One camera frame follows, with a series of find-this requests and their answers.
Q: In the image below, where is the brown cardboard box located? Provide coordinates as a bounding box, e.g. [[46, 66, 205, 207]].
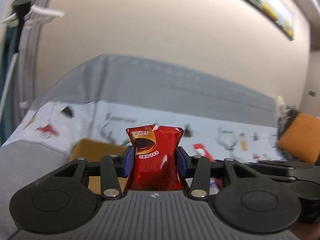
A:
[[68, 138, 128, 194]]

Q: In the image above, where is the orange cushion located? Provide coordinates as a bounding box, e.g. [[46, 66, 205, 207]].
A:
[[277, 113, 319, 166]]

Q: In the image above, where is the white printed sofa cover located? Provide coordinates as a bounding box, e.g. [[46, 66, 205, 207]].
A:
[[7, 100, 281, 163]]

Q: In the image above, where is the person's right hand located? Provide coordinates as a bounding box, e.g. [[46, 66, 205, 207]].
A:
[[292, 223, 320, 240]]

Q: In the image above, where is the dark red snack bag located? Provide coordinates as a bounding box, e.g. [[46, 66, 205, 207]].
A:
[[126, 125, 184, 191]]

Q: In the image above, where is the framed wall picture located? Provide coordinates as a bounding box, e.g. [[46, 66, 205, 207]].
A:
[[246, 0, 294, 40]]

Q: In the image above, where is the grey striped curtain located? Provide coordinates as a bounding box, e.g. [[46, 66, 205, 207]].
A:
[[1, 0, 50, 143]]

